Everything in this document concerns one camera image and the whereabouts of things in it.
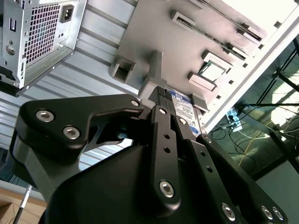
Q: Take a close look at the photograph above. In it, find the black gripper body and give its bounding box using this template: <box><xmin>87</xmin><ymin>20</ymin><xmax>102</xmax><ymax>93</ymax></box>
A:
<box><xmin>45</xmin><ymin>145</ymin><xmax>225</xmax><ymax>224</ymax></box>

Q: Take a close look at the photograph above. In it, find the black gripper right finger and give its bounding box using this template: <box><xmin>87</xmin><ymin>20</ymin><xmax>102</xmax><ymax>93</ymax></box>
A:
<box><xmin>164</xmin><ymin>90</ymin><xmax>290</xmax><ymax>224</ymax></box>

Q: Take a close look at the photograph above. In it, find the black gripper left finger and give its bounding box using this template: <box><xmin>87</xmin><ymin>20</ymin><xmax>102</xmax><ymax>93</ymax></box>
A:
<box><xmin>15</xmin><ymin>87</ymin><xmax>182</xmax><ymax>210</ymax></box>

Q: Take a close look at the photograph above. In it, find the hard disk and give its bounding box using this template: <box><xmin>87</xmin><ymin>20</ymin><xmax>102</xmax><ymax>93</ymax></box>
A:
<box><xmin>166</xmin><ymin>88</ymin><xmax>204</xmax><ymax>142</ymax></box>

